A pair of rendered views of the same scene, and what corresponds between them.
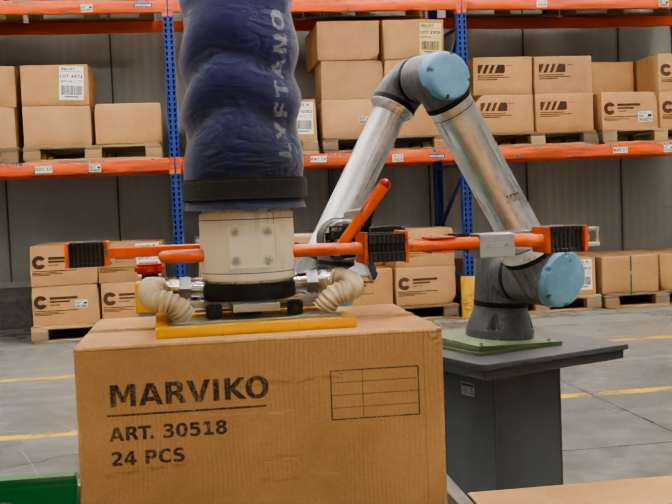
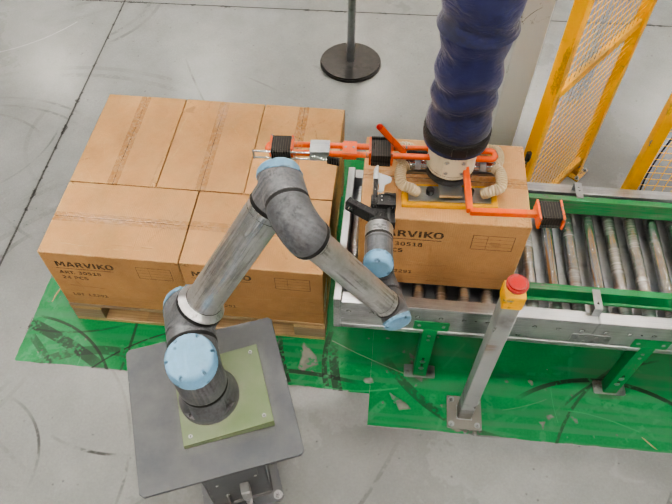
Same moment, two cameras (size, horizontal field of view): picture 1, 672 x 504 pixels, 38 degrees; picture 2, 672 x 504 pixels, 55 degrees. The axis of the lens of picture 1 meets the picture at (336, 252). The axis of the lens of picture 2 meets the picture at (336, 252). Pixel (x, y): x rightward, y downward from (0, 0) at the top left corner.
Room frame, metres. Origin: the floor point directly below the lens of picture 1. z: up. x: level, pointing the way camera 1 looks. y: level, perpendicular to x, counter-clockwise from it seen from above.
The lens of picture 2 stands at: (3.41, 0.13, 2.69)
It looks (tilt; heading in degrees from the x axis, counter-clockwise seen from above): 54 degrees down; 193
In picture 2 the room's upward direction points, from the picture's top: straight up
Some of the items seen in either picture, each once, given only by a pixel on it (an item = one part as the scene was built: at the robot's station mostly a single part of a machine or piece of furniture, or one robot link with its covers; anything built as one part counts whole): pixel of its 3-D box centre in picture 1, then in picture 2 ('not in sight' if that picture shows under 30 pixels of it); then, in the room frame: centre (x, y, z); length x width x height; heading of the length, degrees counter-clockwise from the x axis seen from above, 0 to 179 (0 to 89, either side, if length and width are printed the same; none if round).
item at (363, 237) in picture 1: (381, 246); (380, 151); (1.80, -0.09, 1.08); 0.10 x 0.08 x 0.06; 10
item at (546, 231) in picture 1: (559, 238); (282, 146); (1.86, -0.43, 1.08); 0.08 x 0.07 x 0.05; 100
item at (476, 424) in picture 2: not in sight; (464, 411); (2.22, 0.43, 0.01); 0.15 x 0.15 x 0.03; 8
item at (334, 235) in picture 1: (349, 240); (381, 211); (2.07, -0.03, 1.08); 0.12 x 0.09 x 0.08; 10
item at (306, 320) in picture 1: (255, 316); not in sight; (1.66, 0.14, 0.97); 0.34 x 0.10 x 0.05; 100
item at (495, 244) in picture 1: (491, 244); (319, 150); (1.84, -0.30, 1.07); 0.07 x 0.07 x 0.04; 10
